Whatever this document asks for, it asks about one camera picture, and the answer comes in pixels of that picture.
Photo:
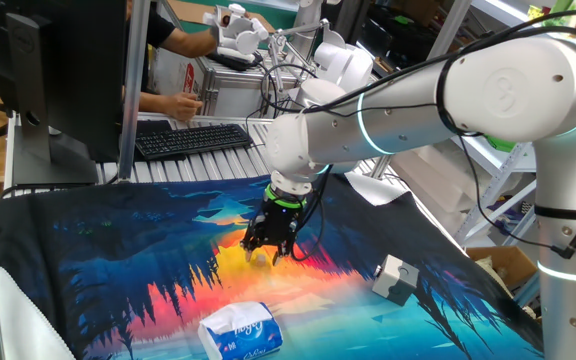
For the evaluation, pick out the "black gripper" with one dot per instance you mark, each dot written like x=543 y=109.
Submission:
x=278 y=222

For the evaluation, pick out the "person right forearm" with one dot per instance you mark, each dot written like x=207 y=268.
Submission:
x=153 y=102

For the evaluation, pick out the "person left forearm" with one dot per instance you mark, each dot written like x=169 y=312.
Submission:
x=190 y=44

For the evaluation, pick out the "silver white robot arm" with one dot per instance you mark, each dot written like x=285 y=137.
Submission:
x=518 y=90

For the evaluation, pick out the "person right hand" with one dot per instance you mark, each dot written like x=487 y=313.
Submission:
x=183 y=106

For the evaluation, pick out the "blue white tissue pack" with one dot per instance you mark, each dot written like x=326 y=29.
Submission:
x=240 y=332

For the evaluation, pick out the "colourful landscape print mat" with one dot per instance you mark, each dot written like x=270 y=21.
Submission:
x=143 y=240

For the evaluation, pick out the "black keyboard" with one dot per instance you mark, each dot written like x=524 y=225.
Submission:
x=193 y=140

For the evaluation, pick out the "grey red button box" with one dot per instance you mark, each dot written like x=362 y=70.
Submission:
x=395 y=280

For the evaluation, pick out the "silver aluminium case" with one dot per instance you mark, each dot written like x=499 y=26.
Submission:
x=233 y=90

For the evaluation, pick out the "white foam packaging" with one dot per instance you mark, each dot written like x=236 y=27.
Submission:
x=428 y=185

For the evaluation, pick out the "white carton red print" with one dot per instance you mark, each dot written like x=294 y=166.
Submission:
x=170 y=75

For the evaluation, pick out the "white haptic control device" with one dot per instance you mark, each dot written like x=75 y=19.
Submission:
x=243 y=40

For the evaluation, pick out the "white background robot column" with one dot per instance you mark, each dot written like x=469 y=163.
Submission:
x=307 y=20

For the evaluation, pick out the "brown cardboard box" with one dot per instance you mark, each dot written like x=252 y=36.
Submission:
x=508 y=265

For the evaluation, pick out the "person torso black shirt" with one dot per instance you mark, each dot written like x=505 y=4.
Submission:
x=148 y=35

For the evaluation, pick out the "black Dell monitor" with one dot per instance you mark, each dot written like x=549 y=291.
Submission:
x=78 y=75

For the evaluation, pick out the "white metal shelf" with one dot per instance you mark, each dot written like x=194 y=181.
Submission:
x=500 y=12

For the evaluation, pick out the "small yellow box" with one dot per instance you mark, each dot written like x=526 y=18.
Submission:
x=535 y=12

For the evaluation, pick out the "green bottle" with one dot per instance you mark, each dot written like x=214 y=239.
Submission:
x=562 y=5

